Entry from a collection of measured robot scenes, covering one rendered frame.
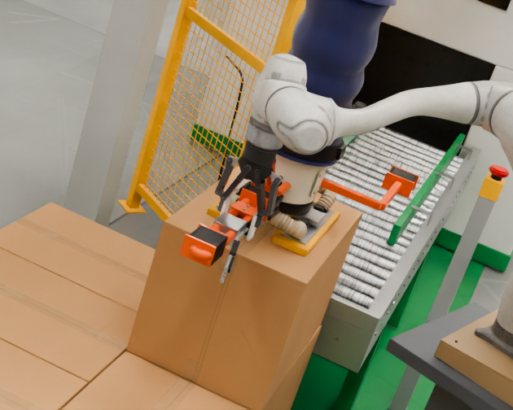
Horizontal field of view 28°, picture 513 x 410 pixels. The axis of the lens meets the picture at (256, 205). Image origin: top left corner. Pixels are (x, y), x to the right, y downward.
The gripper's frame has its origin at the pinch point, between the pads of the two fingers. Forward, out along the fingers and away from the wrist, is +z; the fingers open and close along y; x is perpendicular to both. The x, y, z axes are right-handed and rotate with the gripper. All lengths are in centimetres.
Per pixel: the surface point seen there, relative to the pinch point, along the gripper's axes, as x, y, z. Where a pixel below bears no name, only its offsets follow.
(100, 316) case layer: -20, 35, 53
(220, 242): 19.5, -2.8, -2.6
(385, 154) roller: -261, 8, 55
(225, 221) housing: 6.7, 1.1, -1.7
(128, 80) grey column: -145, 98, 29
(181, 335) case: -10.5, 7.8, 41.2
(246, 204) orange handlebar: -7.5, 1.3, -1.6
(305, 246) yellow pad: -27.0, -12.2, 10.9
